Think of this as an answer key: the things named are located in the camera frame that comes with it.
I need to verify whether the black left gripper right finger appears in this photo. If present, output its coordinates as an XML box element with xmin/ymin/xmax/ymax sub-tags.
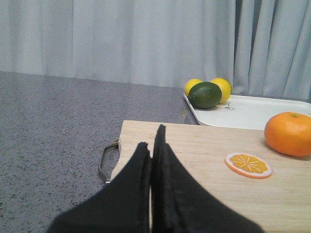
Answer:
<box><xmin>151</xmin><ymin>125</ymin><xmax>263</xmax><ymax>233</ymax></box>

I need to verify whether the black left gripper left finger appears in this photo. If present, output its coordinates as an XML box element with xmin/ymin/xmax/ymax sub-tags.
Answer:
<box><xmin>48</xmin><ymin>142</ymin><xmax>152</xmax><ymax>233</ymax></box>

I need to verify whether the whole orange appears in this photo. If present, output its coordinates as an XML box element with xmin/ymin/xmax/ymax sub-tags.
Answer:
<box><xmin>264</xmin><ymin>112</ymin><xmax>311</xmax><ymax>157</ymax></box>

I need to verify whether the white tray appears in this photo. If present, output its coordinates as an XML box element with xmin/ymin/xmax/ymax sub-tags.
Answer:
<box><xmin>184</xmin><ymin>95</ymin><xmax>311</xmax><ymax>130</ymax></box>

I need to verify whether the wooden cutting board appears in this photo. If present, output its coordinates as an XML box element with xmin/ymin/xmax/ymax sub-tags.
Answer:
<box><xmin>113</xmin><ymin>120</ymin><xmax>311</xmax><ymax>233</ymax></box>

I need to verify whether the orange slice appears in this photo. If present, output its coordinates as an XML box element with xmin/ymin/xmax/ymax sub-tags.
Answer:
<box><xmin>225</xmin><ymin>152</ymin><xmax>273</xmax><ymax>179</ymax></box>

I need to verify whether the green lime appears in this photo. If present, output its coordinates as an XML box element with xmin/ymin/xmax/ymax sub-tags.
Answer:
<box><xmin>188</xmin><ymin>82</ymin><xmax>222</xmax><ymax>109</ymax></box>

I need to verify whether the left yellow lemon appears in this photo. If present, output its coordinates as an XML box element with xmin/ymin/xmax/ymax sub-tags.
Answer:
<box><xmin>184</xmin><ymin>79</ymin><xmax>203</xmax><ymax>96</ymax></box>

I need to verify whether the yellow lemon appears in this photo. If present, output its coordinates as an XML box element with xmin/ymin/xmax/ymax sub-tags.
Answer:
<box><xmin>184</xmin><ymin>79</ymin><xmax>203</xmax><ymax>96</ymax></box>
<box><xmin>210</xmin><ymin>78</ymin><xmax>232</xmax><ymax>103</ymax></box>

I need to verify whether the right yellow lemon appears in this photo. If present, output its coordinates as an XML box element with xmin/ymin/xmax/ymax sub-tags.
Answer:
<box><xmin>210</xmin><ymin>78</ymin><xmax>232</xmax><ymax>103</ymax></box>

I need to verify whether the grey curtain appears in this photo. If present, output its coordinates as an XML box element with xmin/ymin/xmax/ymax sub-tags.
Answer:
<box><xmin>0</xmin><ymin>0</ymin><xmax>311</xmax><ymax>100</ymax></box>

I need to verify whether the metal cutting board handle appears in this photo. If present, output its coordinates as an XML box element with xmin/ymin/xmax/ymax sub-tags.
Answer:
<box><xmin>98</xmin><ymin>139</ymin><xmax>120</xmax><ymax>184</ymax></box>

